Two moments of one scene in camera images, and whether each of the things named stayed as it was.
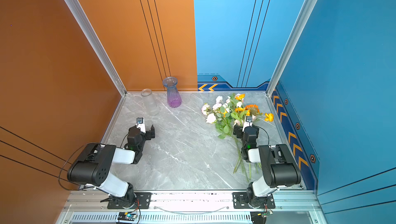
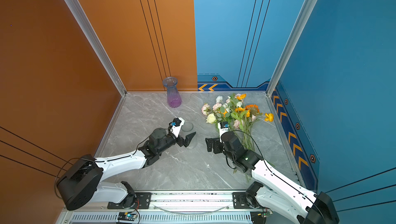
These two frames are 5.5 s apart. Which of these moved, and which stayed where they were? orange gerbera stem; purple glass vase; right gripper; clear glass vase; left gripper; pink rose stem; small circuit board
Moved: pink rose stem; left gripper; right gripper; clear glass vase
Stayed: small circuit board; orange gerbera stem; purple glass vase
